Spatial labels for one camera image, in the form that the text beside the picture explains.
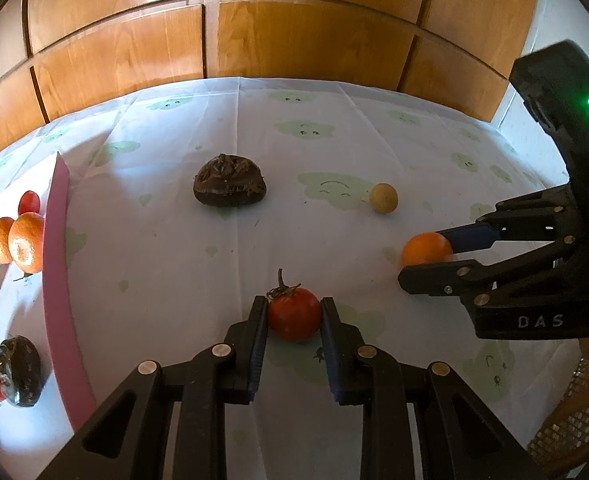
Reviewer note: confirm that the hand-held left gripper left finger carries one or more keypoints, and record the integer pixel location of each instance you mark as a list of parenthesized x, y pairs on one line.
[(259, 350)]

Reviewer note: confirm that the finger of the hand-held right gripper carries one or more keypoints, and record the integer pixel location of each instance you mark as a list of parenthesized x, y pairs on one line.
[(469, 237), (439, 277)]

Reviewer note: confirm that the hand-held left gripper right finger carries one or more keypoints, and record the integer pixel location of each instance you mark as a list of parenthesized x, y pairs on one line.
[(330, 355)]

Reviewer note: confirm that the pink rimmed white tray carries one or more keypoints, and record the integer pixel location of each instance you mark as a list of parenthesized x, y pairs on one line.
[(57, 280)]

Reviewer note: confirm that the person's right forearm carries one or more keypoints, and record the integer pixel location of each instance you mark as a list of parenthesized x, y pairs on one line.
[(579, 420)]

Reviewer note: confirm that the small tan round fruit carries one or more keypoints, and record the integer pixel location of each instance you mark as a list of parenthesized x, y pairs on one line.
[(384, 198)]

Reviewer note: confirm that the dark brown wrinkled fruit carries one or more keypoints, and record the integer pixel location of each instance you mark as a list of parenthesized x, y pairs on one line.
[(229, 180)]

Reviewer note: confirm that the white tablecloth with green prints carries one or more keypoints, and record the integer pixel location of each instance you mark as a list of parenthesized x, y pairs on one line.
[(324, 135)]

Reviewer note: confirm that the dark glossy fruit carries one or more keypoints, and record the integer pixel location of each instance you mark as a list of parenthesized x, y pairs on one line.
[(22, 370)]

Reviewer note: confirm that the small red cherry tomato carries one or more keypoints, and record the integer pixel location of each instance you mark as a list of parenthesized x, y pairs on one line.
[(28, 202)]

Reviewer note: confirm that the wooden panel wardrobe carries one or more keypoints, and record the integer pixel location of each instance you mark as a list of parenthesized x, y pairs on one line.
[(124, 60)]

